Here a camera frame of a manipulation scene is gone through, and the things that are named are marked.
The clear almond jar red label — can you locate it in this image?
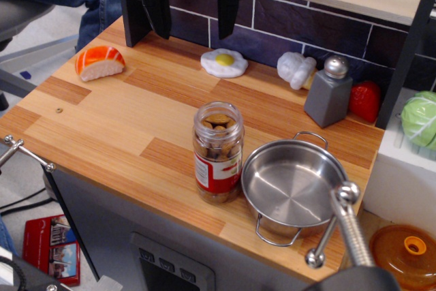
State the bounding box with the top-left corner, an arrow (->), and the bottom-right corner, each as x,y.
192,102 -> 245,204

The stainless steel pot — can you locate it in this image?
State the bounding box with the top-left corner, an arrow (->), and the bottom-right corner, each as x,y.
240,132 -> 348,247

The orange pot lid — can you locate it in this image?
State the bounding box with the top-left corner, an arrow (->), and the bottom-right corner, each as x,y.
369,225 -> 435,290

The toy fried egg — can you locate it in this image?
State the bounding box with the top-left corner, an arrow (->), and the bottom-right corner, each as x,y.
200,48 -> 249,78

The toy salmon sushi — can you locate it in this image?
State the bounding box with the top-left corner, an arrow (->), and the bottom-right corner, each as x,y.
75,46 -> 125,82

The grey salt shaker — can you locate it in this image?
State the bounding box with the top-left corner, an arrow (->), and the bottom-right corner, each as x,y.
304,55 -> 353,128

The grey chair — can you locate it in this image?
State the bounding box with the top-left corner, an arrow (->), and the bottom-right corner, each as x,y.
1,0 -> 78,111

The red toy strawberry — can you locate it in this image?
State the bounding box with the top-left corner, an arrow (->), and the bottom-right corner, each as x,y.
348,81 -> 381,123

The left metal clamp screw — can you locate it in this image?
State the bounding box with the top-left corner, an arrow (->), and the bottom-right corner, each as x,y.
0,135 -> 57,173

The metal clamp screw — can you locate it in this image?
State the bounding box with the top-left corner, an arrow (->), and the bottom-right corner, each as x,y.
305,181 -> 375,269
0,135 -> 57,173

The right metal clamp screw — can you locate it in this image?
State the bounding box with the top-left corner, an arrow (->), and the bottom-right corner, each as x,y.
305,181 -> 375,269

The green toy cabbage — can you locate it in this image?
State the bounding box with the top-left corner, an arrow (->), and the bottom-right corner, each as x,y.
401,91 -> 435,151

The grey toy oven panel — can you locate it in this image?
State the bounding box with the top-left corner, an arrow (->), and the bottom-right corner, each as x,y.
129,232 -> 216,291

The red book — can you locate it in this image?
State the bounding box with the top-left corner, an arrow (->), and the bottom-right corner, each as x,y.
22,215 -> 80,286

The black vertical post right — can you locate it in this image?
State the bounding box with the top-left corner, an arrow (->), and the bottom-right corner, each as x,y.
375,0 -> 435,129

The black cable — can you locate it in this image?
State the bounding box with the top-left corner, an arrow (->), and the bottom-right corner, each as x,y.
0,187 -> 55,217

